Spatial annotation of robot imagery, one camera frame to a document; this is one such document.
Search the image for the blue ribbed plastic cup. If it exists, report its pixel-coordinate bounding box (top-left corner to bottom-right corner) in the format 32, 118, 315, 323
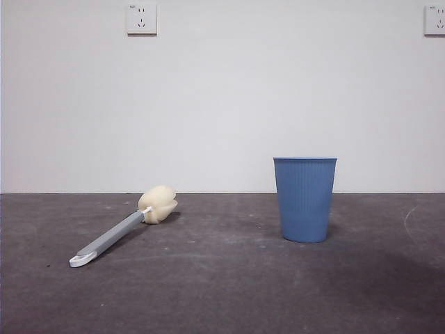
273, 156, 338, 244

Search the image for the grey-handled sponge cup brush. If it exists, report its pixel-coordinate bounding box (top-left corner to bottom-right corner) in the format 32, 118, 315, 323
68, 184, 179, 269

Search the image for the white wall socket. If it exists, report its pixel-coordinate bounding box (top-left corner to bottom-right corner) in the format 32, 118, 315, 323
423, 4, 445, 37
126, 3, 158, 36

